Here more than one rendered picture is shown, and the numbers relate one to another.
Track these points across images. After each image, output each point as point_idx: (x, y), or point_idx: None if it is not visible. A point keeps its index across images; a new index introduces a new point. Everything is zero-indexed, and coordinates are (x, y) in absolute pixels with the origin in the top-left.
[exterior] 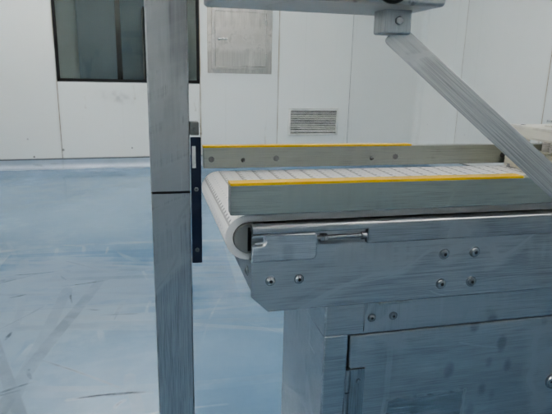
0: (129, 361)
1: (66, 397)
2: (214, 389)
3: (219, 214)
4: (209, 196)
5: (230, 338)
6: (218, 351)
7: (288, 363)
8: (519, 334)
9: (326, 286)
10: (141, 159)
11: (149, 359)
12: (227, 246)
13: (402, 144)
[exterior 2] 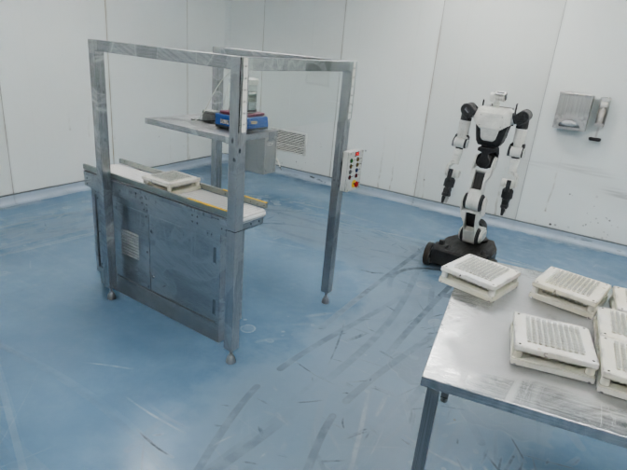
0: (109, 463)
1: (170, 460)
2: (116, 407)
3: (258, 214)
4: (245, 218)
5: (39, 435)
6: (65, 430)
7: (225, 260)
8: None
9: None
10: None
11: (99, 455)
12: (265, 214)
13: (190, 198)
